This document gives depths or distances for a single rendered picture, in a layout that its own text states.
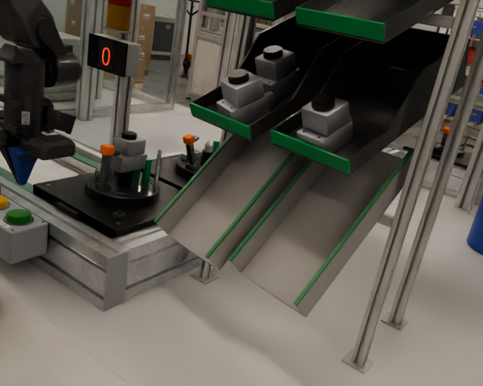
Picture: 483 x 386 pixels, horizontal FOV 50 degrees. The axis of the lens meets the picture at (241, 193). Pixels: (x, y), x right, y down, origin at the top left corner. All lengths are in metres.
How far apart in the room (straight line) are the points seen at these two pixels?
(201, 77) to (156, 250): 6.06
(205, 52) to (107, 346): 6.21
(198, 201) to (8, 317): 0.34
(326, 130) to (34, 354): 0.50
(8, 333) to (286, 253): 0.42
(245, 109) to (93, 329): 0.41
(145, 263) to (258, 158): 0.26
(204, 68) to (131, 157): 5.91
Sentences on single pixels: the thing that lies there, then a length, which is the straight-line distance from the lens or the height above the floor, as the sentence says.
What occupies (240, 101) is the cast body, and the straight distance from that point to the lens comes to 0.73.
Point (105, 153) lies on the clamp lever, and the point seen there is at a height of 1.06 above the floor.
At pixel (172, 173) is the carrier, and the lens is 1.20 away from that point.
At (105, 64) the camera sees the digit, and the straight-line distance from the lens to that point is 1.19.
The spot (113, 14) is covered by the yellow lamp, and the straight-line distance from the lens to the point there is 1.17.
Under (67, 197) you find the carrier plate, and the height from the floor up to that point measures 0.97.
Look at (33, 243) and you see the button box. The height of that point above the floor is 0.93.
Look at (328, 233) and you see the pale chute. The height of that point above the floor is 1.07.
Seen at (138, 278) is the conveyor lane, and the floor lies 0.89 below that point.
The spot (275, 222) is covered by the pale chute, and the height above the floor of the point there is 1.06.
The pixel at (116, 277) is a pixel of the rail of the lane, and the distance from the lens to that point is 0.87.
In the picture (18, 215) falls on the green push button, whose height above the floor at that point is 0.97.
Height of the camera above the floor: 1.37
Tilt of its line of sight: 20 degrees down
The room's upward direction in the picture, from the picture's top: 11 degrees clockwise
